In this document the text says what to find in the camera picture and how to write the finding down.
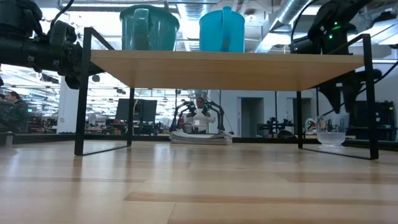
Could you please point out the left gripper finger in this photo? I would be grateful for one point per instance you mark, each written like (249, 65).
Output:
(73, 82)
(97, 70)

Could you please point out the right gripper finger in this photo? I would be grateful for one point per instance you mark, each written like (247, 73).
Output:
(332, 96)
(353, 95)

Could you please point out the small clear glass cup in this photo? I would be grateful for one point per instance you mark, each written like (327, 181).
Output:
(331, 137)

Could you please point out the large teal speckled mug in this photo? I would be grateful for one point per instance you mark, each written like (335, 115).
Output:
(155, 31)

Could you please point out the blue plastic mug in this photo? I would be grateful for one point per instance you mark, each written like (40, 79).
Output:
(222, 31)

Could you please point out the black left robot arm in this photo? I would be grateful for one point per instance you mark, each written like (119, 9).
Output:
(18, 53)

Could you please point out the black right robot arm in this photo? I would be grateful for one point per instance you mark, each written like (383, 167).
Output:
(329, 15)

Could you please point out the black cabinet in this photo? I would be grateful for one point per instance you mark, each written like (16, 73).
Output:
(382, 118)

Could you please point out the black background monitors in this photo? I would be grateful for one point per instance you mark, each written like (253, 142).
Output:
(124, 110)

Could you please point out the person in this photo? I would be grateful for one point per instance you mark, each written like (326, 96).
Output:
(202, 116)
(15, 112)

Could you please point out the background black robot arms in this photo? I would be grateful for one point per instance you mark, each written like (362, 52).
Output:
(273, 126)
(217, 112)

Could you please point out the grey door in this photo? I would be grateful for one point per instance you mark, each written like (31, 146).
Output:
(252, 116)

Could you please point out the folded grey cloth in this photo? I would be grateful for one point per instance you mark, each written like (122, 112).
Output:
(202, 138)

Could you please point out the black metal table frame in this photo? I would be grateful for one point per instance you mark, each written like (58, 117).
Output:
(46, 138)

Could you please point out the ribbed silver ventilation duct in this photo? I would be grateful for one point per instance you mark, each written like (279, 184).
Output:
(194, 11)

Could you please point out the wooden shelf black metal frame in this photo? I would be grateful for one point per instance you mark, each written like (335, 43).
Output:
(217, 70)

